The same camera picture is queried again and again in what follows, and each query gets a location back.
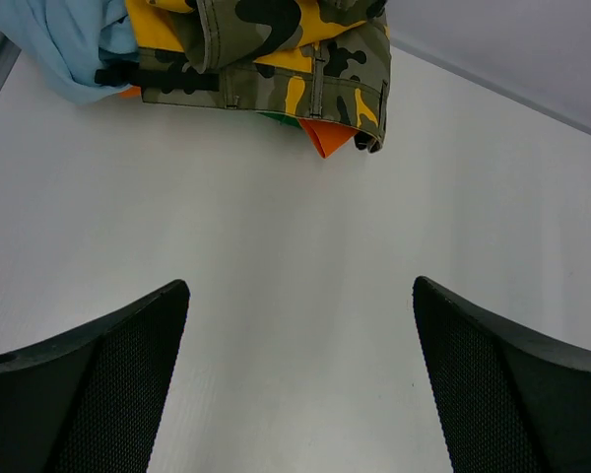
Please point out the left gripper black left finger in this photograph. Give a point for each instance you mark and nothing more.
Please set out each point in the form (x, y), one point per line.
(91, 399)

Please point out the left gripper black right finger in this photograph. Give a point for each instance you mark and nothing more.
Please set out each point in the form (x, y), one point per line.
(508, 398)

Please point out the camouflage cargo trousers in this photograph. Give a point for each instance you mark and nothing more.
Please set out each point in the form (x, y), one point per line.
(341, 49)

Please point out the orange garment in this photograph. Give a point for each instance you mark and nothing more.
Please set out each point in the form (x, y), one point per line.
(291, 99)

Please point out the green garment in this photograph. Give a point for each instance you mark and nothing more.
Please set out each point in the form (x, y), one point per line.
(282, 119)

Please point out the light blue garment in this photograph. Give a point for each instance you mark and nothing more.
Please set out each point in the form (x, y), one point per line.
(71, 40)

